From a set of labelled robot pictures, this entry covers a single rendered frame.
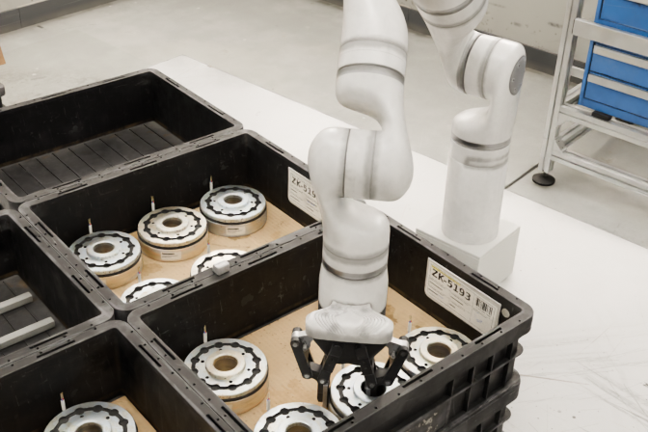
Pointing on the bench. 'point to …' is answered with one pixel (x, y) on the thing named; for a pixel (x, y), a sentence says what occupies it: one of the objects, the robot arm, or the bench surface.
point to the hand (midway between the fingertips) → (346, 393)
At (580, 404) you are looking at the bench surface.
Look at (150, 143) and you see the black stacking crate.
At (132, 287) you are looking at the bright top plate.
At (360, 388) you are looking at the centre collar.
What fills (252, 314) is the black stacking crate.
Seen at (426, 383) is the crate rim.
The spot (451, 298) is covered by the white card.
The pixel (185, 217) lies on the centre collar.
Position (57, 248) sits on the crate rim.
